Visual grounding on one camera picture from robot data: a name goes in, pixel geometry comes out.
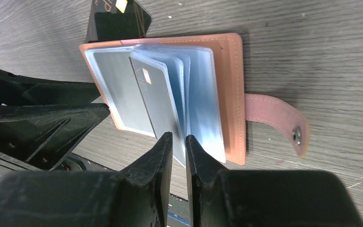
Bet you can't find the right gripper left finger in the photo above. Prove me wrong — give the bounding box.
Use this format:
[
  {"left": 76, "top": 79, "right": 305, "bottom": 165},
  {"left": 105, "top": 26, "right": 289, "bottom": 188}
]
[{"left": 0, "top": 132, "right": 173, "bottom": 227}]

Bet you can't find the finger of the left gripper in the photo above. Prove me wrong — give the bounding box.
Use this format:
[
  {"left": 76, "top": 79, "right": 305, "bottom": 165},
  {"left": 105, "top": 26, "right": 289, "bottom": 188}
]
[
  {"left": 0, "top": 69, "right": 100, "bottom": 106},
  {"left": 0, "top": 103, "right": 110, "bottom": 171}
]

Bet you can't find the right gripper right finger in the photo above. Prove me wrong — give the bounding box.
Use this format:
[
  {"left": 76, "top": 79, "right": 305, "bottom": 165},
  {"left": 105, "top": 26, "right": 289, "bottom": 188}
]
[{"left": 185, "top": 135, "right": 363, "bottom": 227}]

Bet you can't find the brown leather card holder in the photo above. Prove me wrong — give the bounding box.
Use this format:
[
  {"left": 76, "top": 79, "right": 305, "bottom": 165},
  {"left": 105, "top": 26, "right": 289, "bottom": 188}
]
[{"left": 80, "top": 33, "right": 309, "bottom": 165}]

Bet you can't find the black credit card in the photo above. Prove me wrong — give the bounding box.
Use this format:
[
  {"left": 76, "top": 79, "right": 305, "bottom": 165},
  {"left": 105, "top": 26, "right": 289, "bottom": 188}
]
[
  {"left": 130, "top": 53, "right": 186, "bottom": 166},
  {"left": 86, "top": 0, "right": 152, "bottom": 43}
]

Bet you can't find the white credit card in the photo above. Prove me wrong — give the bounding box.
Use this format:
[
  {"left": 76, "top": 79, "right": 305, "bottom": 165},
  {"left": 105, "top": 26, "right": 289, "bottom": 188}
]
[{"left": 92, "top": 52, "right": 155, "bottom": 137}]

